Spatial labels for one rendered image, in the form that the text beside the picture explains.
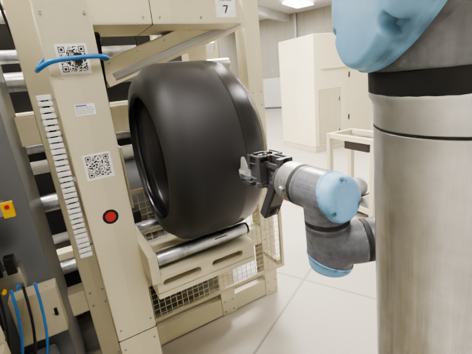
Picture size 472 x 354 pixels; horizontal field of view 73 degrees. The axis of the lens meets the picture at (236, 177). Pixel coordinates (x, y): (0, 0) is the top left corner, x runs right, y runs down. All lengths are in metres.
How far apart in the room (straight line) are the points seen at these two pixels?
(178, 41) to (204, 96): 0.60
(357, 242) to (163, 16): 1.03
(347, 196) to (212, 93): 0.49
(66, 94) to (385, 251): 0.87
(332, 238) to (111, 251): 0.69
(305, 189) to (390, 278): 0.39
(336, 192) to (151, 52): 1.05
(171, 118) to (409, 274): 0.73
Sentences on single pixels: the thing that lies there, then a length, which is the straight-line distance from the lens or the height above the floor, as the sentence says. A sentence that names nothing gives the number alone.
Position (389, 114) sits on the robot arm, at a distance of 0.21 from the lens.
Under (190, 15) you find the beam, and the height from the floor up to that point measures 1.66.
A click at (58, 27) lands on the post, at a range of 0.99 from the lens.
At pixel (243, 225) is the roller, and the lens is 1.14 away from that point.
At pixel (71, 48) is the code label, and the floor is 1.53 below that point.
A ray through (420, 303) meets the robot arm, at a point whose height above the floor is 1.27.
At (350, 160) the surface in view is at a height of 0.46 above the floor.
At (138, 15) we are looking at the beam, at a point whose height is 1.66.
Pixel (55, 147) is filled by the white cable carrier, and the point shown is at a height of 1.29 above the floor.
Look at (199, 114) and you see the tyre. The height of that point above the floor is 1.34.
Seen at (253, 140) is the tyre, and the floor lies 1.25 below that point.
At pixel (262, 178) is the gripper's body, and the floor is 1.19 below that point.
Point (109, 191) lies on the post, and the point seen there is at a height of 1.14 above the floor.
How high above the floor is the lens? 1.42
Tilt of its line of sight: 17 degrees down
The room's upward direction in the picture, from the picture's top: 6 degrees counter-clockwise
